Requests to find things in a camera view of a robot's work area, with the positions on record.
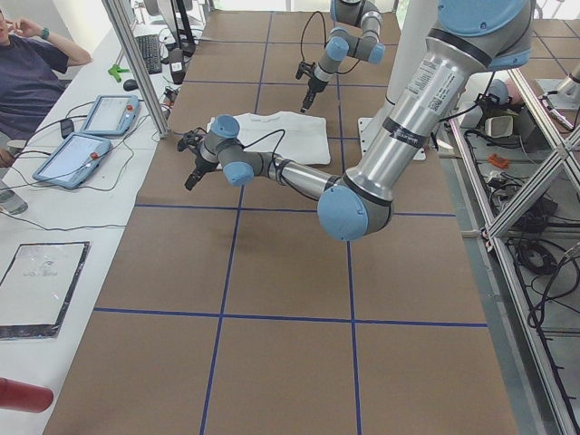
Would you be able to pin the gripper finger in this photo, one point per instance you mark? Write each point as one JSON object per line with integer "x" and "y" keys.
{"x": 192, "y": 180}
{"x": 307, "y": 102}

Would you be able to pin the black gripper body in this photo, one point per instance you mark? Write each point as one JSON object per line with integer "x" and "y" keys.
{"x": 199, "y": 165}
{"x": 311, "y": 88}

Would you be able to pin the white printed long-sleeve shirt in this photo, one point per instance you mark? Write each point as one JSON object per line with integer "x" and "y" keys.
{"x": 294, "y": 136}

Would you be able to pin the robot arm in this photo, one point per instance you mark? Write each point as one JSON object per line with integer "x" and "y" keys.
{"x": 364, "y": 15}
{"x": 468, "y": 37}

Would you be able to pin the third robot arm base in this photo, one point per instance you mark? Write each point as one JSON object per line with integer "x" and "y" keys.
{"x": 561, "y": 94}

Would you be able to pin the far teach pendant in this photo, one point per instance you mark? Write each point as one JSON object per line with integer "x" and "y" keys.
{"x": 111, "y": 115}

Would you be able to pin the teach pendant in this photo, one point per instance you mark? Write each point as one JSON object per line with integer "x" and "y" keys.
{"x": 73, "y": 161}
{"x": 111, "y": 115}

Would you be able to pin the black computer mouse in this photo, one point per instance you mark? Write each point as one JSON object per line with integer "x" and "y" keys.
{"x": 130, "y": 85}

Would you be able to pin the near teach pendant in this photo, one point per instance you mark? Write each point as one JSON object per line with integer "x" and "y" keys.
{"x": 73, "y": 161}

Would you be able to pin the green plastic tool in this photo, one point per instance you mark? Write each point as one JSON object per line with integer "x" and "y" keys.
{"x": 115, "y": 72}

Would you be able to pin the black keyboard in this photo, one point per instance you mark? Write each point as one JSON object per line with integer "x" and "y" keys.
{"x": 149, "y": 47}

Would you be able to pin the black smartphone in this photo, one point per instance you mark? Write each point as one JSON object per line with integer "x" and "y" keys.
{"x": 66, "y": 127}

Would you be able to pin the silver foil tray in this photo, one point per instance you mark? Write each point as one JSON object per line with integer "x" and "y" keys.
{"x": 37, "y": 288}

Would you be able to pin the seated person in navy shirt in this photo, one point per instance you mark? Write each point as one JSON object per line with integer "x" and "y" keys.
{"x": 31, "y": 57}

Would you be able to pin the orange tool on rack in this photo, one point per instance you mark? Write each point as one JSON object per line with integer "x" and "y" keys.
{"x": 498, "y": 161}

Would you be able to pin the red bottle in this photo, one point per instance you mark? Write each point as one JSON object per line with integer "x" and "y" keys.
{"x": 20, "y": 396}

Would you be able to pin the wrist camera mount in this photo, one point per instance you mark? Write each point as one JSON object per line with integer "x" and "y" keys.
{"x": 305, "y": 68}
{"x": 191, "y": 139}

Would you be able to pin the aluminium frame post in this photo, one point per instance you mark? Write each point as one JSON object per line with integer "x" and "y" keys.
{"x": 120, "y": 22}

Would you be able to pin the right aluminium frame rack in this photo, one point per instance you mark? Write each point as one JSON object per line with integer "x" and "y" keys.
{"x": 526, "y": 224}

